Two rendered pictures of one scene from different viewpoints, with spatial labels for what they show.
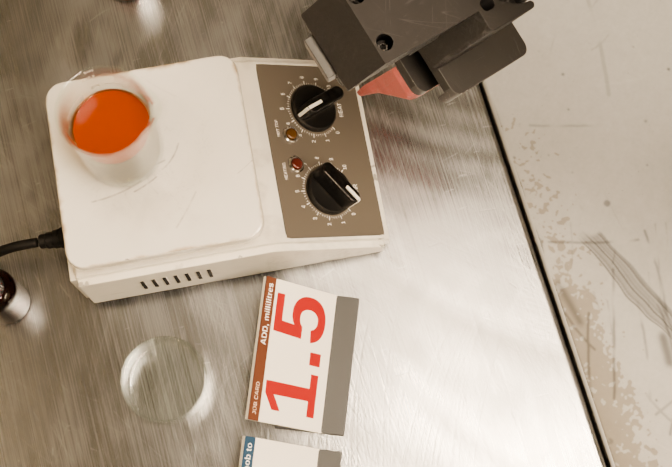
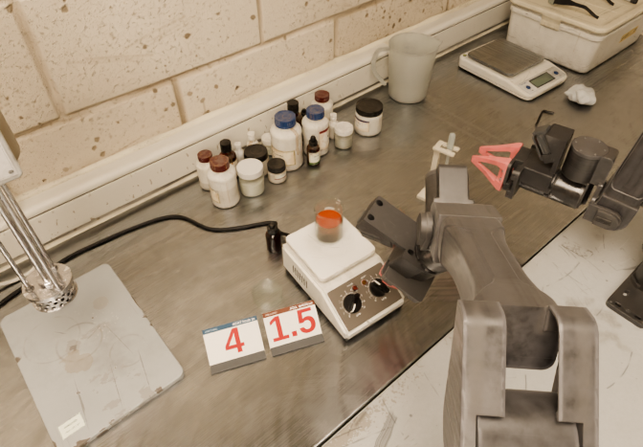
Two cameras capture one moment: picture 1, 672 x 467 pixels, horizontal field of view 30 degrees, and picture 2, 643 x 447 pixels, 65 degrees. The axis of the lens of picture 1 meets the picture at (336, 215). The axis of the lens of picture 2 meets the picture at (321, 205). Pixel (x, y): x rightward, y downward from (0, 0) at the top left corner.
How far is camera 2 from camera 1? 42 cm
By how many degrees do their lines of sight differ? 41
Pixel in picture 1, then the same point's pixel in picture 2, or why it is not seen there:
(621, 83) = not seen: hidden behind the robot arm
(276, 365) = (285, 317)
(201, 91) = (359, 246)
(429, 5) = (394, 230)
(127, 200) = (313, 242)
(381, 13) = (379, 213)
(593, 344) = (349, 434)
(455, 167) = (390, 353)
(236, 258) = (312, 282)
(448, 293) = (342, 370)
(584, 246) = (388, 413)
